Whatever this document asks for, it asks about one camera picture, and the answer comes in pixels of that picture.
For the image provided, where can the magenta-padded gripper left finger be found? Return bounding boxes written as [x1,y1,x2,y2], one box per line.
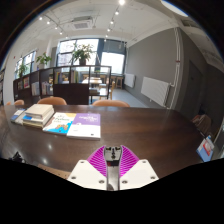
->
[67,145,108,191]

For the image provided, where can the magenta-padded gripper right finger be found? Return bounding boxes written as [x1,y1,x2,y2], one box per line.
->
[118,145,160,191]

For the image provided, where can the purple cover book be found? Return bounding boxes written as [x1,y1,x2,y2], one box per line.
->
[65,112,102,141]

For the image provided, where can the teal illustrated cover book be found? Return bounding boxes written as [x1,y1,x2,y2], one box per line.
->
[42,112,78,136]

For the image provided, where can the blue picture book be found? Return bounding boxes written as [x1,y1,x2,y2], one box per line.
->
[195,135,216,163]

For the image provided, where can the blue and white book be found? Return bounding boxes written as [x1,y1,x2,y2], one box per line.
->
[21,111,55,129]

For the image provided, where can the thick cream book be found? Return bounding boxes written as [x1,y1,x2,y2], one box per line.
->
[23,103,55,118]

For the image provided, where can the dark divider shelf unit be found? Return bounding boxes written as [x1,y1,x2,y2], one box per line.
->
[12,65,113,106]

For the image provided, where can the thin white book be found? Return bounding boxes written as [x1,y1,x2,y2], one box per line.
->
[14,111,28,126]

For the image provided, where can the dark blue book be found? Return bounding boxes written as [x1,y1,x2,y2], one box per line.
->
[9,107,27,123]

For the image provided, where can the dark grey door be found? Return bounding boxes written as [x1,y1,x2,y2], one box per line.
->
[187,60,204,120]

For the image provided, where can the large end window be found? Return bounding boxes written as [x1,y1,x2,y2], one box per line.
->
[56,38,127,75]

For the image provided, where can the small potted plant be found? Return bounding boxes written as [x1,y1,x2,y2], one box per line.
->
[16,63,29,79]

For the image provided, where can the large bushy potted plant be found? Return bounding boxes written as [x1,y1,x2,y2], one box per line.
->
[70,43,95,67]

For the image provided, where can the medium potted plant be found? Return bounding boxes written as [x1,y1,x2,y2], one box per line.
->
[35,52,53,70]

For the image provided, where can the side window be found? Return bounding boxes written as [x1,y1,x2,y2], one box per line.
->
[13,50,37,80]

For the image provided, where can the ceiling air conditioner unit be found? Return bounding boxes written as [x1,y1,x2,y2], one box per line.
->
[70,15,94,32]

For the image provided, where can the ceiling spot lights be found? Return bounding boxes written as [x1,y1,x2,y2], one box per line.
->
[36,0,128,43]

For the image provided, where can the large white wall radiator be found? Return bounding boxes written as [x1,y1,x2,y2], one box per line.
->
[140,76,172,108]

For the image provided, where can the small white wall radiator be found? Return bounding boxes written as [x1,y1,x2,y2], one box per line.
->
[123,73,137,89]

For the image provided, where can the white wall pipe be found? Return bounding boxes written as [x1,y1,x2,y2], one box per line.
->
[169,27,184,110]

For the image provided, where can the wall bookshelf unit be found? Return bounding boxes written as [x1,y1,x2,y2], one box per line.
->
[0,68,6,106]

